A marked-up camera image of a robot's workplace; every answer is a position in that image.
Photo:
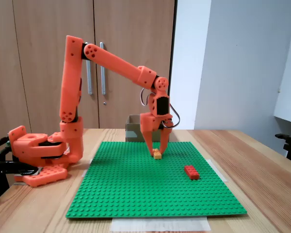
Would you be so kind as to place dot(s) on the black table clamp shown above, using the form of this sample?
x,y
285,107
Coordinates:
x,y
4,166

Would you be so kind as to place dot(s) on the open cardboard box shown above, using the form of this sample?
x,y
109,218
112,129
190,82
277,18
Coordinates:
x,y
133,131

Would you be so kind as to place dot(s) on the short masking tape strip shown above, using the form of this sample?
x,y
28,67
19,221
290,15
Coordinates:
x,y
221,176

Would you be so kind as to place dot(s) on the wooden cabinet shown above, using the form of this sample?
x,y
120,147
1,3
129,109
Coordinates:
x,y
38,36

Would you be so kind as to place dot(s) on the green lego baseplate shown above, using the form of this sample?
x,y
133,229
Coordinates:
x,y
148,189

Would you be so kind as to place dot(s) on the long masking tape strip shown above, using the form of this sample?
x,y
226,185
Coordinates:
x,y
160,224

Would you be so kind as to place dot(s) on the small masking tape strip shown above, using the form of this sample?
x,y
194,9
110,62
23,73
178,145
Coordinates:
x,y
84,174

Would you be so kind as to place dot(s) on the red lego block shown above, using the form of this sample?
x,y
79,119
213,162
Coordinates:
x,y
191,171

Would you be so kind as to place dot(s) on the yellow lego block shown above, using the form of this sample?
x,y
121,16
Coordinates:
x,y
158,156

